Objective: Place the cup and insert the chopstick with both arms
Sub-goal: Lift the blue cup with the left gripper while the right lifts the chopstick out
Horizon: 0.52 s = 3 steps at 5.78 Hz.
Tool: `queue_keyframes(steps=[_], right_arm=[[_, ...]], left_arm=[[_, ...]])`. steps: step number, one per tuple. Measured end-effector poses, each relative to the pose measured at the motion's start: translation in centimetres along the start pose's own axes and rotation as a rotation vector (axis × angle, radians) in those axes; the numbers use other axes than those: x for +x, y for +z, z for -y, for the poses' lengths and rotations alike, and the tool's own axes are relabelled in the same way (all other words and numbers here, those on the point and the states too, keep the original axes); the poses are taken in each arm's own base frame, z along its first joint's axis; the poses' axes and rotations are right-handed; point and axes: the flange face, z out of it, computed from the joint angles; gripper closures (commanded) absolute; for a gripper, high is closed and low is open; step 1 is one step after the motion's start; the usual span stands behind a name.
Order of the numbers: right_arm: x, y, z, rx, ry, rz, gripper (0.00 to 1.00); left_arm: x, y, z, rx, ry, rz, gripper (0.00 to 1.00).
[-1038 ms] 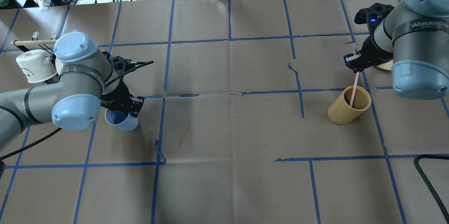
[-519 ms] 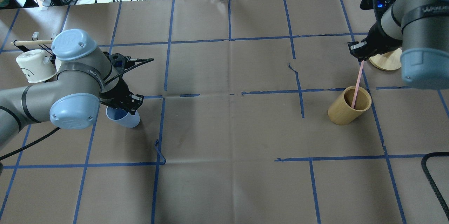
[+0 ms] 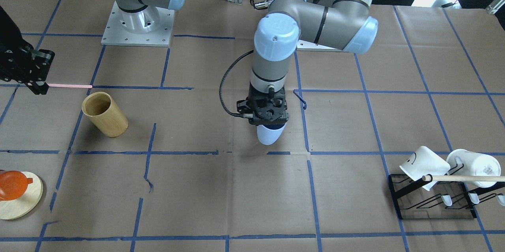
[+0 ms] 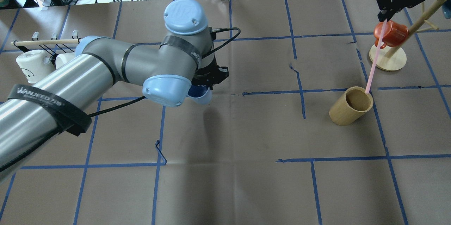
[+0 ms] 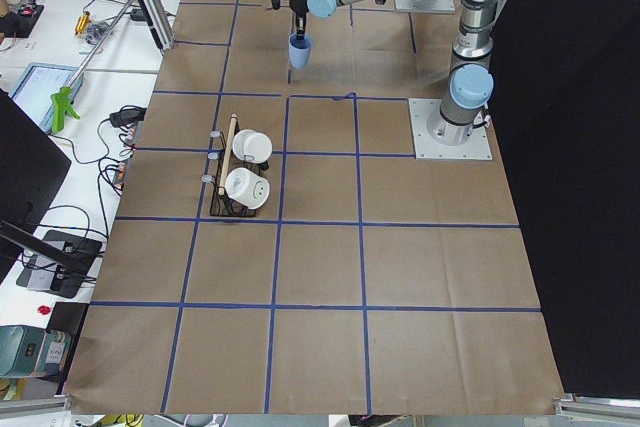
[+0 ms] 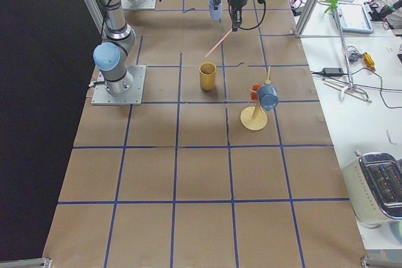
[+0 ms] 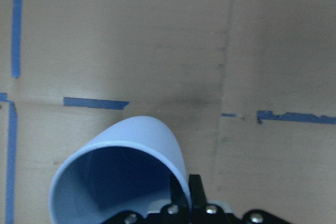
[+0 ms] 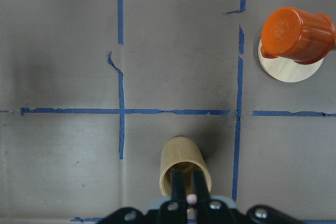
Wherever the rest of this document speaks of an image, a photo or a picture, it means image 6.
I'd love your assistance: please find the pink chopstick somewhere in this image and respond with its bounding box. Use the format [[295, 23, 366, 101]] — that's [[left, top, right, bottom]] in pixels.
[[204, 28, 232, 58]]

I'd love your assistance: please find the light blue plastic cup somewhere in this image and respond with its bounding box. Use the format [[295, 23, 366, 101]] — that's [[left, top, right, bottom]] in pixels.
[[209, 0, 222, 21]]

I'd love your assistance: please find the bamboo chopstick holder cup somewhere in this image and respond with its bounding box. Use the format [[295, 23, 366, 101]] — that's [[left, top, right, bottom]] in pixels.
[[199, 62, 217, 91]]

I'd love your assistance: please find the orange red mug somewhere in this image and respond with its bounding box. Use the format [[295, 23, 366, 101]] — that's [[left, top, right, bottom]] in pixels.
[[250, 84, 261, 102]]

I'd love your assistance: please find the dark blue mug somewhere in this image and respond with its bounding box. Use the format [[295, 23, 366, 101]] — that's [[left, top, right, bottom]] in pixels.
[[257, 84, 279, 111]]

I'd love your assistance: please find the wooden mug tree stand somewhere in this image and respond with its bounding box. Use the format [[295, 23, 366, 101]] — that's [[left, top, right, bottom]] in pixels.
[[240, 66, 273, 131]]

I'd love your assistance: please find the black power adapter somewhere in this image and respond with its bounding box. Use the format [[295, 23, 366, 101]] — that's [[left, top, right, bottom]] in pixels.
[[322, 68, 344, 77]]

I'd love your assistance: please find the blue framed tablet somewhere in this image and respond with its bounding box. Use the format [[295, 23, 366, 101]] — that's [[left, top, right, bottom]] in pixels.
[[332, 3, 374, 35]]

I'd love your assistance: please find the brown paper table mat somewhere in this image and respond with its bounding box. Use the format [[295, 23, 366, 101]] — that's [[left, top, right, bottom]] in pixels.
[[43, 0, 364, 267]]

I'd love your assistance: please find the silver toaster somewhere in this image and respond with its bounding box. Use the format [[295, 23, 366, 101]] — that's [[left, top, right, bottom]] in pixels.
[[341, 152, 401, 228]]

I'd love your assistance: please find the green handled reacher grabber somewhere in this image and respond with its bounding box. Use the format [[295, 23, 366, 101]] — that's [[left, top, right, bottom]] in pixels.
[[325, 0, 371, 103]]

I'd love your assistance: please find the yellow handled screwdriver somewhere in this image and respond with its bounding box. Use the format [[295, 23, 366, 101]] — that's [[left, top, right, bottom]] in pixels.
[[362, 52, 376, 72]]

